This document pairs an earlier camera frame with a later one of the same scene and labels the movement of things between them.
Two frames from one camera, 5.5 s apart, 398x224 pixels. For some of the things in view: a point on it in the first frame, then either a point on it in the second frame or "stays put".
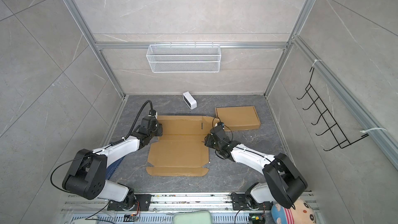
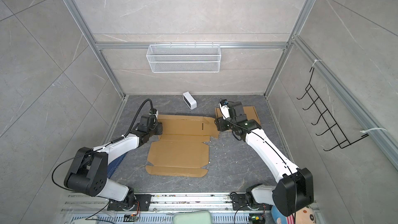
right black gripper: x=208 y=141 to x=221 y=125
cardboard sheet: x=181 y=151 stays put
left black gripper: x=160 y=129 stays put
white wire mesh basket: x=184 y=58 stays put
